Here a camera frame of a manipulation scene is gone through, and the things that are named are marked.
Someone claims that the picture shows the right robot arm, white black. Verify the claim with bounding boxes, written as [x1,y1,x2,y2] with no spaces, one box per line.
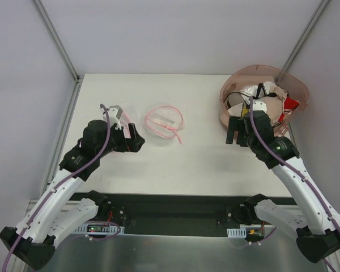
[226,110,340,263]

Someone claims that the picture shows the left aluminium frame post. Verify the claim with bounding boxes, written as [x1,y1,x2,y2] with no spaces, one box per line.
[31,0,83,83]

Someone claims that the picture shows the white bra, black straps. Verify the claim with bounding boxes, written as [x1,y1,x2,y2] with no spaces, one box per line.
[225,81,287,116]

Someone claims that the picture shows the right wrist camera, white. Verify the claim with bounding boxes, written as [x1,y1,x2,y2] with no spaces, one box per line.
[250,100,267,113]

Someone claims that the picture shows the right white cable duct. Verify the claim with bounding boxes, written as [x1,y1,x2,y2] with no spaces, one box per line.
[227,228,247,239]

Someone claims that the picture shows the white cable duct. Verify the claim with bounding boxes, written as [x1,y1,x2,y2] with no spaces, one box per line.
[72,223,125,236]
[227,228,247,239]

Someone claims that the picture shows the beige bra with label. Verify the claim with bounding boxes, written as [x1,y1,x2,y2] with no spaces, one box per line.
[257,91,287,125]

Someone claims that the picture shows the empty white mesh laundry bag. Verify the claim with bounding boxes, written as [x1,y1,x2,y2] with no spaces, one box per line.
[101,103,139,155]

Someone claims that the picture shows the yellow bra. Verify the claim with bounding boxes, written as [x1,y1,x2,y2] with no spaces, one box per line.
[241,103,249,117]

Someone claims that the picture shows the pink translucent plastic basket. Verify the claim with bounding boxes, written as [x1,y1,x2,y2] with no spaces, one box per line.
[220,65,309,136]

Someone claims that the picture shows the right aluminium frame post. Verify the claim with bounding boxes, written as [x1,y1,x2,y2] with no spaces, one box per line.
[282,0,332,73]

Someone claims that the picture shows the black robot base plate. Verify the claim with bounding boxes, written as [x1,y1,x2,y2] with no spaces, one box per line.
[93,193,266,237]

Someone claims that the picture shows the aluminium frame post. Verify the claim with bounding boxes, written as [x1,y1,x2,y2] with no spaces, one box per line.
[282,0,332,73]
[31,0,83,83]

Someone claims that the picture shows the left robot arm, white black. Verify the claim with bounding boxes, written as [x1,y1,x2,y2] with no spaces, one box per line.
[0,120,145,270]

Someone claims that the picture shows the red bra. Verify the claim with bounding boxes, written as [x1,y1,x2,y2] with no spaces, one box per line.
[283,97,300,115]

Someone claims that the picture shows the left white cable duct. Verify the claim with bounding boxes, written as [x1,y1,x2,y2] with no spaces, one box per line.
[72,223,125,236]

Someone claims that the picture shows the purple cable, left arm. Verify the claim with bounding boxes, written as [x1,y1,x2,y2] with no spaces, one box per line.
[1,103,122,272]

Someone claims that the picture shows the left wrist camera, white grey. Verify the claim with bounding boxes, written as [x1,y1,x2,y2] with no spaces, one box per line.
[100,104,123,130]

